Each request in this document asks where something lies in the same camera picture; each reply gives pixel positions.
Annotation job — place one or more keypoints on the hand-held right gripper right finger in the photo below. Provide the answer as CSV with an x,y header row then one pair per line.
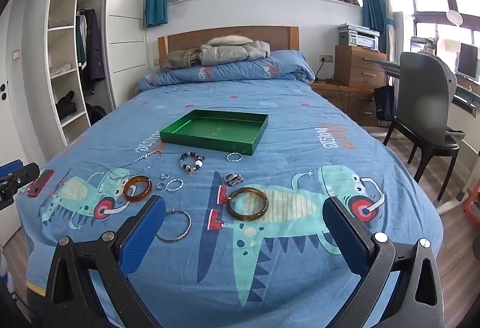
x,y
347,234

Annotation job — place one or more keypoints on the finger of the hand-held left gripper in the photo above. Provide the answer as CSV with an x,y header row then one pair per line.
x,y
22,178
11,166

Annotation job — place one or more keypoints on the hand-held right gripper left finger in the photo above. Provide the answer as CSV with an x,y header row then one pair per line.
x,y
142,234

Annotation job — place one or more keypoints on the plain silver bangle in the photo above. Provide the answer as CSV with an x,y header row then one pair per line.
x,y
173,239

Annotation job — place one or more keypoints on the orange amber bangle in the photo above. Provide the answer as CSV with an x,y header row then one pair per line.
x,y
135,198

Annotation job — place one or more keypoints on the dark amber bangle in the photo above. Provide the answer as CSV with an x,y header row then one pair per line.
x,y
247,217

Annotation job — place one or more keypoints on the green metal tray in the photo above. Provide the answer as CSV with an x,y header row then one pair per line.
x,y
213,127

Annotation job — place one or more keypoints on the red phone case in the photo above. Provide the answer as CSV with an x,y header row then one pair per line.
x,y
39,182

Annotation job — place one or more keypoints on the white door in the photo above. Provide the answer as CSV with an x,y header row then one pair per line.
x,y
11,125

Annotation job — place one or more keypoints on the black clothing pile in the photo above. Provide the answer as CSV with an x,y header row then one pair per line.
x,y
66,103

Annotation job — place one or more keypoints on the black bag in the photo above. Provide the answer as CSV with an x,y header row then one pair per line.
x,y
95,115

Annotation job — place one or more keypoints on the blue cartoon bed sheet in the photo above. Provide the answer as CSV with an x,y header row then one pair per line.
x,y
285,148

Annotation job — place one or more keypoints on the orange object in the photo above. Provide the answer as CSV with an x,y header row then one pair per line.
x,y
472,215

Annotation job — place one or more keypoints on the low wooden cabinet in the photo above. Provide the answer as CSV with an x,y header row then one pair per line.
x,y
348,101

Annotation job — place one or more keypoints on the dark blue tote bag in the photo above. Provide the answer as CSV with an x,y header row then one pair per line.
x,y
384,103

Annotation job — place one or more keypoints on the hanging dark clothes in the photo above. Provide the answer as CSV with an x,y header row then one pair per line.
x,y
93,46

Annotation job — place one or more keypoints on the grey black chair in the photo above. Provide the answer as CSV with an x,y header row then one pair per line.
x,y
420,95

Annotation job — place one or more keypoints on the wooden drawer chest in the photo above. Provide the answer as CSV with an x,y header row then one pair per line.
x,y
356,65

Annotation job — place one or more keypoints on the white wardrobe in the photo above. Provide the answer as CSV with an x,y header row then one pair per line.
x,y
127,31

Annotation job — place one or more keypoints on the brown fleece garment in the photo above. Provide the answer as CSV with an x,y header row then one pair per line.
x,y
176,59

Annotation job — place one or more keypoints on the folded blue quilt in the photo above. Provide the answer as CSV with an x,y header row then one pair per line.
x,y
232,72

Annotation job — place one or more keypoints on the white printer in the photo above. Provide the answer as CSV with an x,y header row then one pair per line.
x,y
358,36

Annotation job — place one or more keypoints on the wooden headboard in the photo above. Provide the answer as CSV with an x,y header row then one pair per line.
x,y
187,37

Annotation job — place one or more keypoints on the grey down jacket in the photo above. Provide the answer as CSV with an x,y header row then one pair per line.
x,y
232,50

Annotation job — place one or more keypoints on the white standing appliance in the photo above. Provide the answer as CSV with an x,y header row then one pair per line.
x,y
403,35

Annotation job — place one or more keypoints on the computer monitor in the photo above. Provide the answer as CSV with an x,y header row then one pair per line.
x,y
468,61

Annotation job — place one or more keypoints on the round white lamp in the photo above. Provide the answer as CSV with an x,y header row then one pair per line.
x,y
455,17

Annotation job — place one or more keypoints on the wall light switch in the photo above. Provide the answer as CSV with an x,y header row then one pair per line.
x,y
15,55

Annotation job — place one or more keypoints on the wall power socket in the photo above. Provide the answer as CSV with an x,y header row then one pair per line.
x,y
325,58

